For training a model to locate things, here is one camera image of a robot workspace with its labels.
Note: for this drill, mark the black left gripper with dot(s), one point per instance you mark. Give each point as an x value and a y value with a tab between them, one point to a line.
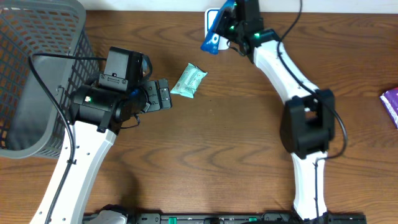
158	95

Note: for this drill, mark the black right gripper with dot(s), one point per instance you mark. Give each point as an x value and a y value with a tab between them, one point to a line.
224	18

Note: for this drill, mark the mint green wipes pack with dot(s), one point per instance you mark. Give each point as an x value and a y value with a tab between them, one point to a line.
189	81

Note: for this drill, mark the blue Oreo cookie pack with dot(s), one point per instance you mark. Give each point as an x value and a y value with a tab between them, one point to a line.
210	43

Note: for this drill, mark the red purple snack bag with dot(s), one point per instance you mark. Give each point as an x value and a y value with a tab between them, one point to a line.
389	100

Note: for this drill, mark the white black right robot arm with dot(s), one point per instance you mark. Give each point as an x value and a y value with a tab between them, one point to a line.
308	118

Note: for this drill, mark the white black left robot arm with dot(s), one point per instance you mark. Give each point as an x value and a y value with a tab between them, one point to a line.
97	118

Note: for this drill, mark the white barcode scanner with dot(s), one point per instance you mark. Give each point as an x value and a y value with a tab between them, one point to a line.
210	15

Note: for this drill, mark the grey plastic basket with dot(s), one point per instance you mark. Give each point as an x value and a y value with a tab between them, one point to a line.
50	34

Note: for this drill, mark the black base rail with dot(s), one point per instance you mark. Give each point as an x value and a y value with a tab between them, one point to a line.
217	218

